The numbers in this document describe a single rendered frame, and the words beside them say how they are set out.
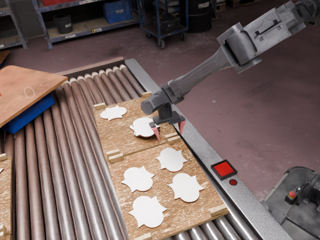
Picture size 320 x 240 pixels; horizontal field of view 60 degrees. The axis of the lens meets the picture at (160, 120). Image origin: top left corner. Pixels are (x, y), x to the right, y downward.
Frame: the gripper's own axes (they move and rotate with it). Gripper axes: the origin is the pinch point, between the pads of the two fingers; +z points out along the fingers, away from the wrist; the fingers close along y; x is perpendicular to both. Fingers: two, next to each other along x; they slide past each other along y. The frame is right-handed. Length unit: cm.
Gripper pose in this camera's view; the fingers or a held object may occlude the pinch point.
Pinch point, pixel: (169, 135)
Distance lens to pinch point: 115.6
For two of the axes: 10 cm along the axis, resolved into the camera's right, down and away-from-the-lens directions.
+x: -2.9, -3.6, 8.9
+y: 9.4, -2.8, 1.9
